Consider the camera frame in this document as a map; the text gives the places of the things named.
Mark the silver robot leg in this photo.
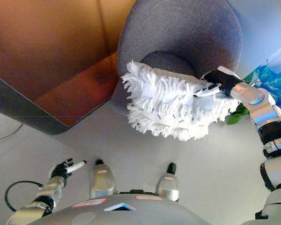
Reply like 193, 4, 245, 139
89, 158, 118, 200
155, 162, 180, 203

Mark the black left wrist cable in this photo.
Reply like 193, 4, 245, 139
5, 180, 44, 212

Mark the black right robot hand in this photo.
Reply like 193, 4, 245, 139
193, 66, 245, 98

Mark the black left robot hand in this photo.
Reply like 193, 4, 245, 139
50, 158, 88, 180

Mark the grey fabric armchair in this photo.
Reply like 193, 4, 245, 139
110, 0, 244, 113

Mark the grey robot torso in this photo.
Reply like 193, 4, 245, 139
41, 190, 213, 225

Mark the white fringed pillow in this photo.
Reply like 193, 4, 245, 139
120, 60, 241, 143

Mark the reddish brown wooden cabinet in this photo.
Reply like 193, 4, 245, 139
0, 0, 138, 135

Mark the silver left robot leg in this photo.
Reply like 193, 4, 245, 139
89, 158, 118, 200

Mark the thin black floor cable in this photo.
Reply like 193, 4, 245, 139
0, 122, 24, 145

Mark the green potted plant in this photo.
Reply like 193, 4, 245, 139
226, 63, 281, 125

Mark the silver right robot leg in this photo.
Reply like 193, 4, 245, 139
155, 162, 180, 203

